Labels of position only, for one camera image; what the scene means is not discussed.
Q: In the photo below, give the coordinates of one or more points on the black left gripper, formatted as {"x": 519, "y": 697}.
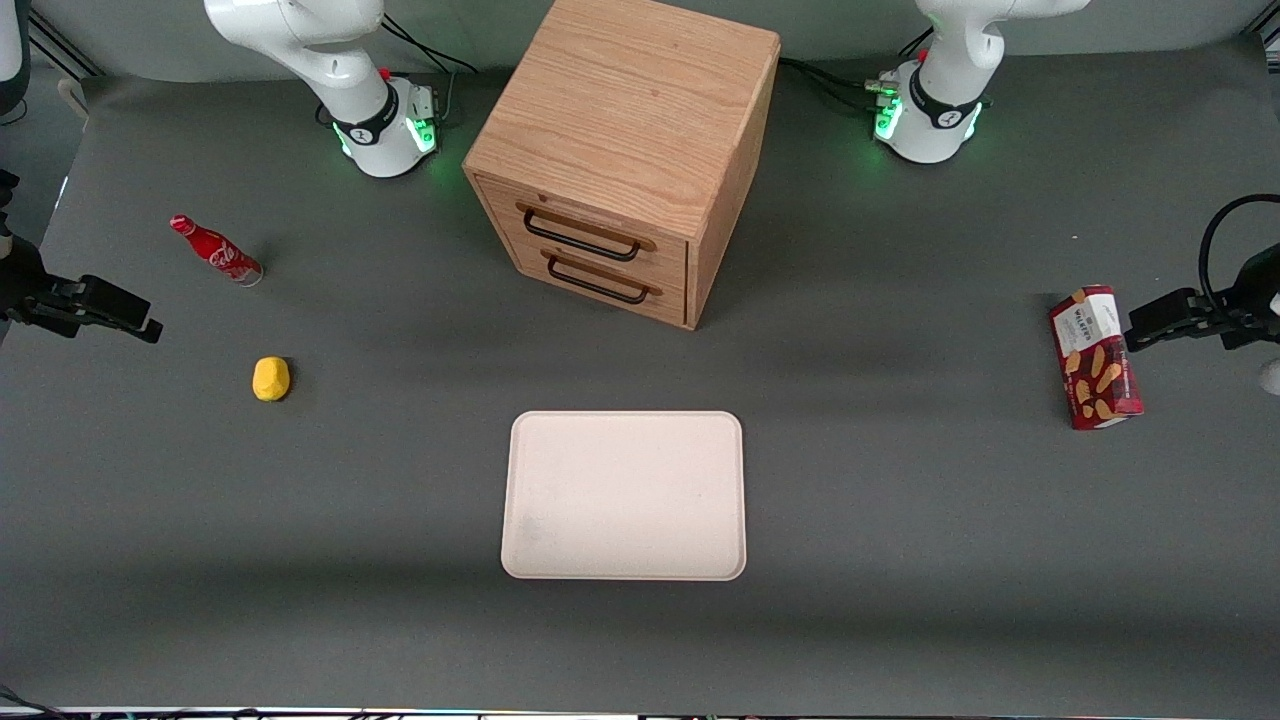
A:
{"x": 1248, "y": 297}

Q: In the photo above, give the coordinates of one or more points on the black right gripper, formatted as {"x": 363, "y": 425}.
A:
{"x": 22, "y": 283}

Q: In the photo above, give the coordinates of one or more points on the red coke bottle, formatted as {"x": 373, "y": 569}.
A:
{"x": 220, "y": 253}

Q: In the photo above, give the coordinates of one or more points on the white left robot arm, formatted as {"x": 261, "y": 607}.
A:
{"x": 945, "y": 90}

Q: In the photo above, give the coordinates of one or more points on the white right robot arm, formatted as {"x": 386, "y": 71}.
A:
{"x": 350, "y": 70}

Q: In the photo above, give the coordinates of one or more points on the beige rectangular tray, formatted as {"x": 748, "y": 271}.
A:
{"x": 624, "y": 496}

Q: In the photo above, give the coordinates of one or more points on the red cookie box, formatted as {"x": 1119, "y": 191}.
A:
{"x": 1095, "y": 360}

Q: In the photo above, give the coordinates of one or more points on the yellow lemon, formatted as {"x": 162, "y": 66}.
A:
{"x": 270, "y": 379}

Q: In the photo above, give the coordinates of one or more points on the wooden two-drawer cabinet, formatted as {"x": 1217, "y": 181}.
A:
{"x": 630, "y": 120}

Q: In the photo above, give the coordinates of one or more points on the grey table mat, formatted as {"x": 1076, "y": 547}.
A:
{"x": 640, "y": 640}

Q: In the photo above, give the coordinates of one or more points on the aluminium frame rail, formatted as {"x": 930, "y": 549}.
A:
{"x": 60, "y": 45}

